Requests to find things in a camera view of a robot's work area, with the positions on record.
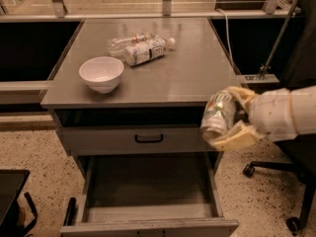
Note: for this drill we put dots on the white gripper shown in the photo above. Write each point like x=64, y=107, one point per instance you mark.
x=271, y=114

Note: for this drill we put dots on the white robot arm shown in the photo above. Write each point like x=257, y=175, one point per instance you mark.
x=302, y=107

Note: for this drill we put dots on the grey metal drawer cabinet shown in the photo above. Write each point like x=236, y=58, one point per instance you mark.
x=171, y=90

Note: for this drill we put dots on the open grey middle drawer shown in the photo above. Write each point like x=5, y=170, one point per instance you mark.
x=153, y=195

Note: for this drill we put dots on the closed grey top drawer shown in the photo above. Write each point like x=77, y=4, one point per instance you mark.
x=126, y=139

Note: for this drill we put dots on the metal rod with clamp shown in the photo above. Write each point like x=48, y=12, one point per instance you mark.
x=265, y=67

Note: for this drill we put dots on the black office chair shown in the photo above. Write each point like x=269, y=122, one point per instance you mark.
x=299, y=73

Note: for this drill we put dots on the white labelled plastic bottle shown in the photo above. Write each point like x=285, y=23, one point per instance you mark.
x=147, y=50

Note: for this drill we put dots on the clear empty plastic bottle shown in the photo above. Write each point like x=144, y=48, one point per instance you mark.
x=116, y=46

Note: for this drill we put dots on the white ceramic bowl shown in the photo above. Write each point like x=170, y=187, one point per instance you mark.
x=102, y=74

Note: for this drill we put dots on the black side table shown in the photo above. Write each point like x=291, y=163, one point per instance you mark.
x=12, y=218

